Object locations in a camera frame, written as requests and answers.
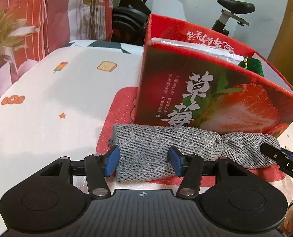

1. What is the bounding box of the red glitter mat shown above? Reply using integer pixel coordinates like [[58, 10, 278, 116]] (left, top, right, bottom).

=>
[[96, 86, 293, 190]]

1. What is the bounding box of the white board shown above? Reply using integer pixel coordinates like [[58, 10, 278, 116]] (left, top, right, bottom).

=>
[[151, 0, 189, 21]]

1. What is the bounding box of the pink printed backdrop cloth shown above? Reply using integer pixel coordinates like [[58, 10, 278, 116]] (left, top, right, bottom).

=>
[[0, 0, 117, 109]]

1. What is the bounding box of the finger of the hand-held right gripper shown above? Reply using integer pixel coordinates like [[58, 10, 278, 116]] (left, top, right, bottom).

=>
[[260, 143, 288, 171]]

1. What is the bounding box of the green tassel ornament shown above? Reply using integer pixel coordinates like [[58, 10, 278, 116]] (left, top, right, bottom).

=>
[[238, 55, 264, 76]]

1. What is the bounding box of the red strawberry print box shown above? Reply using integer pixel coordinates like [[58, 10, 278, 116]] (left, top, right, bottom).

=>
[[134, 13, 293, 139]]

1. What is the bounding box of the wooden door frame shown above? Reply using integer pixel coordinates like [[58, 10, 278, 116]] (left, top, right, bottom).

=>
[[267, 0, 293, 94]]

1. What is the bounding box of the grey knitted cloth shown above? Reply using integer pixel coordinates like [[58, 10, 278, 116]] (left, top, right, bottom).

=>
[[109, 123, 287, 183]]

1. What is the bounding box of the clear plastic bag in box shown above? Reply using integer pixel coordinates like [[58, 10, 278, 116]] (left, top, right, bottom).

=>
[[150, 38, 245, 66]]

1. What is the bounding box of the black exercise bike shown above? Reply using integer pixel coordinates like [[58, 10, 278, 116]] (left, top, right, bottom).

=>
[[112, 0, 255, 46]]

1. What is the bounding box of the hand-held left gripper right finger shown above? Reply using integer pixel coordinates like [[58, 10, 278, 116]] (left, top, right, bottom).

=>
[[169, 146, 243, 199]]

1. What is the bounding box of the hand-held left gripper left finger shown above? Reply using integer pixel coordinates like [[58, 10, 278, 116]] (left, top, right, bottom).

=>
[[40, 145, 120, 199]]

